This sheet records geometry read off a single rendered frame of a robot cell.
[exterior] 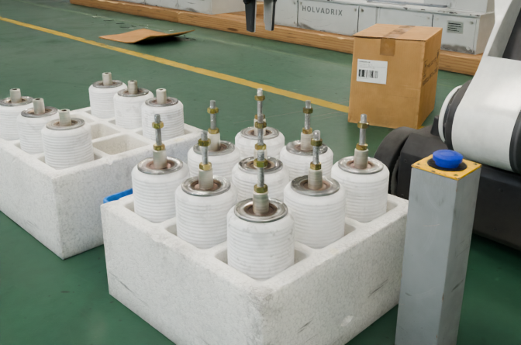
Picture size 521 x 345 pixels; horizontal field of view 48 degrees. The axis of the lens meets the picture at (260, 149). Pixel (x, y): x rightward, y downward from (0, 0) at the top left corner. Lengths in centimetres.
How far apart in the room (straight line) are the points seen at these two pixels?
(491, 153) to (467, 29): 193
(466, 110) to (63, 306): 78
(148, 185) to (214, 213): 14
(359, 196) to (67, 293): 56
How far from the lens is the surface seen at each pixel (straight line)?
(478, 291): 117
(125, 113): 143
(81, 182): 121
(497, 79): 108
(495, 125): 104
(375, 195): 97
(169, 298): 95
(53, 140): 122
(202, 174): 88
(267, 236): 79
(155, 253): 93
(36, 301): 115
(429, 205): 84
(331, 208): 87
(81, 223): 124
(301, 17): 356
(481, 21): 294
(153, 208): 97
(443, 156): 83
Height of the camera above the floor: 62
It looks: 20 degrees down
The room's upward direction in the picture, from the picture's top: straight up
